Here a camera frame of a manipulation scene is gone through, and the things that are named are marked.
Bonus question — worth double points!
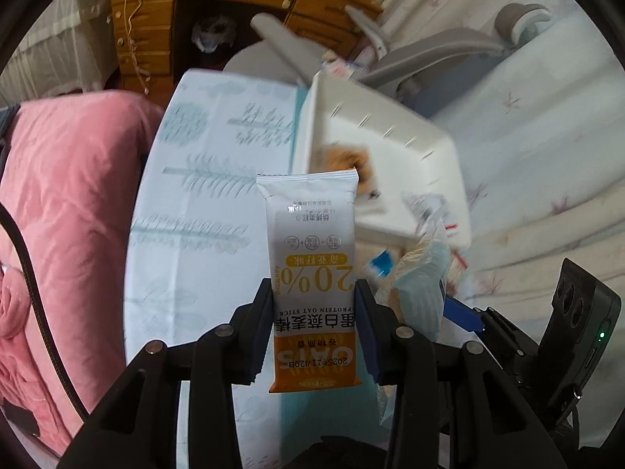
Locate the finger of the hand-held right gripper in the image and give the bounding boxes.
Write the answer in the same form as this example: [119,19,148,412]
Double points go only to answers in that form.
[442,298,543,377]

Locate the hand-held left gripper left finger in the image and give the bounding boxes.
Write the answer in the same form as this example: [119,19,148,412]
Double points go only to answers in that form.
[57,277,274,469]

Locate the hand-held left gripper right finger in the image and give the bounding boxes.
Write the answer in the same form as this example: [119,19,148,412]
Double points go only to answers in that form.
[354,278,570,469]

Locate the white and orange snack packet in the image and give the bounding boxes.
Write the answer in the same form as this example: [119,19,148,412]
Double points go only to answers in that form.
[256,168,364,394]

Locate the pale blue snack packet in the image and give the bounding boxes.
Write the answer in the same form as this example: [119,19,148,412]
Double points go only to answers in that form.
[373,225,452,347]

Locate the white plastic bin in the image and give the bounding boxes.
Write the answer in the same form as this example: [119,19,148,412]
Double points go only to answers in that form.
[291,71,473,250]

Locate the clear snack packet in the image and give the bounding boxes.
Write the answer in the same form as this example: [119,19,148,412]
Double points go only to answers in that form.
[400,192,462,238]

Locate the white leaf print bed sheet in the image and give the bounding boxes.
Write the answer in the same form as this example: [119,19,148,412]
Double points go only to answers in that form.
[381,0,625,304]

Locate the pink blanket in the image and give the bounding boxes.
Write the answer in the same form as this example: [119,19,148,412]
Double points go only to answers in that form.
[0,90,164,443]

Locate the plastic bag with small things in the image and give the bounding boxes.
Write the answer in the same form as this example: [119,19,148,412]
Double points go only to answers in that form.
[322,54,372,79]

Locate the dark trash bag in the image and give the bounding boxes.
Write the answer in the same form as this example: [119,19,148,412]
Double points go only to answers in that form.
[193,17,232,54]

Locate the grey office chair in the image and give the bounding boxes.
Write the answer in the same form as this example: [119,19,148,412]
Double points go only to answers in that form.
[222,2,552,103]

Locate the wooden desk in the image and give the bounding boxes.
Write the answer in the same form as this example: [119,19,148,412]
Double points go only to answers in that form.
[110,0,384,96]

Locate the white lace curtain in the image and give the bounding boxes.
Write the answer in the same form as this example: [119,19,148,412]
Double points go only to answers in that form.
[0,0,123,108]

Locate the black cable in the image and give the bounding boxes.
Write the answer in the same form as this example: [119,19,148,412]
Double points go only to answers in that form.
[0,202,89,421]

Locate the white cable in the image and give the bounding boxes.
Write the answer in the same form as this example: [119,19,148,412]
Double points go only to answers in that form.
[117,0,150,93]

